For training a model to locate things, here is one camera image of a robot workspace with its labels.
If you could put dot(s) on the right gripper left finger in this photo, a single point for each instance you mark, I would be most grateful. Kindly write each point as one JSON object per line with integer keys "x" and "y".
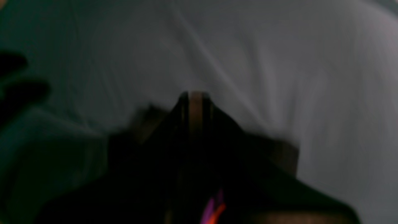
{"x": 182, "y": 126}

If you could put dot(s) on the teal table cloth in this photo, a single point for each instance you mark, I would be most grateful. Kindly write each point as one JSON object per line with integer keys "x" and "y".
{"x": 319, "y": 73}

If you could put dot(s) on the black T-shirt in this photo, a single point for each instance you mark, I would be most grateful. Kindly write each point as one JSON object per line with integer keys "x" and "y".
{"x": 226, "y": 180}

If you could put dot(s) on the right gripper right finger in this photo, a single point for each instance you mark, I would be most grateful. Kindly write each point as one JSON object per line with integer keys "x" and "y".
{"x": 208, "y": 108}

